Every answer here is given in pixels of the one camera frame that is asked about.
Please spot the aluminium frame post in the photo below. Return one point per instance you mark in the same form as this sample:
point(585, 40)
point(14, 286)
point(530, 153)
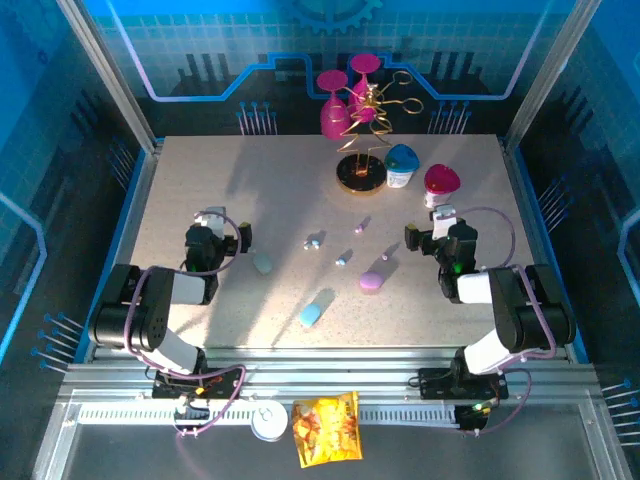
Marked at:
point(550, 75)
point(107, 75)

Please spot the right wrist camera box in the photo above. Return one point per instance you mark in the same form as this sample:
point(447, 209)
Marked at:
point(444, 225)

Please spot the yellow snack bag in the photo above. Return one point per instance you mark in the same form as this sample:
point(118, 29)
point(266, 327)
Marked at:
point(327, 430)

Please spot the blue table edge strip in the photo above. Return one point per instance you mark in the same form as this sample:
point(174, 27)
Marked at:
point(541, 225)
point(121, 225)

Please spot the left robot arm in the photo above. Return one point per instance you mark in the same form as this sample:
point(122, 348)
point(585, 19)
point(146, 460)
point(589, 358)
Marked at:
point(150, 325)

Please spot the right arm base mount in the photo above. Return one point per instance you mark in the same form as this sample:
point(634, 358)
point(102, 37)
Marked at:
point(435, 385)

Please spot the silver tin can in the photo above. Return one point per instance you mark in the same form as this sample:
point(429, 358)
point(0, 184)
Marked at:
point(269, 421)

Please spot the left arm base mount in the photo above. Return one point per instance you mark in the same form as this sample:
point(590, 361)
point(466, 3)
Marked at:
point(225, 382)

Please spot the mint earbud charging case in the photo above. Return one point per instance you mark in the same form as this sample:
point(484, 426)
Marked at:
point(262, 263)

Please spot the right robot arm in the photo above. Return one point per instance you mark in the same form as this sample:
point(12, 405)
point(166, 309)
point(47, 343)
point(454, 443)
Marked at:
point(530, 315)

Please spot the pink lid plastic cup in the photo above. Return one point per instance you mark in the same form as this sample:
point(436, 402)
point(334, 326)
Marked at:
point(440, 182)

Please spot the pink wine glass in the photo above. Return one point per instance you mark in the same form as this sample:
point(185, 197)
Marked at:
point(332, 122)
point(364, 63)

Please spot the purple earbud charging case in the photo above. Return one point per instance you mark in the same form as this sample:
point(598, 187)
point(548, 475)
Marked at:
point(371, 281)

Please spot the blue lid plastic cup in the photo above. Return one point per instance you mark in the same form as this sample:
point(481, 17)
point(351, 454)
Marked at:
point(400, 170)

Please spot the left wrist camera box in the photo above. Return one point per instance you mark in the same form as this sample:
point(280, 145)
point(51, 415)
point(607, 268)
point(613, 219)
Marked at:
point(215, 222)

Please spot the blue earbud charging case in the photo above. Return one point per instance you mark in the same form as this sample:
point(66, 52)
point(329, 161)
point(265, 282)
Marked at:
point(310, 315)

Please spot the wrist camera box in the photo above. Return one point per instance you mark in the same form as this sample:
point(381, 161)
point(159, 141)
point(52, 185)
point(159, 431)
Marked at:
point(215, 222)
point(444, 225)

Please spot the aluminium table frame rail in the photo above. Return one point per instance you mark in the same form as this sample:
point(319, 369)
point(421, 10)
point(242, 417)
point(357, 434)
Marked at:
point(325, 372)

